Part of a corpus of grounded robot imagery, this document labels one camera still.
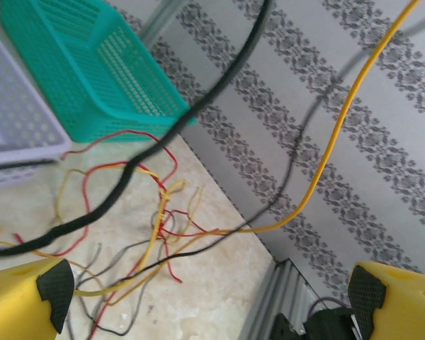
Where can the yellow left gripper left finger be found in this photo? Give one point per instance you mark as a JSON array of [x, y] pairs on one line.
[[14, 304]]

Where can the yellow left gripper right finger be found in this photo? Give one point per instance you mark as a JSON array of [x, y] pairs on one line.
[[411, 304]]

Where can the aluminium table side rail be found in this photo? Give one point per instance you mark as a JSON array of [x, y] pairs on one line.
[[280, 294]]

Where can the aluminium frame post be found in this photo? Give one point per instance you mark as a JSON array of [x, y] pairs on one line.
[[159, 17]]

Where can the lavender plastic perforated basket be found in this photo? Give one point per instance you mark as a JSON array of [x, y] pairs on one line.
[[14, 106]]

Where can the green plastic mesh basket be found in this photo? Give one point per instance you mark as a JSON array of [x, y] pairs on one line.
[[92, 81]]

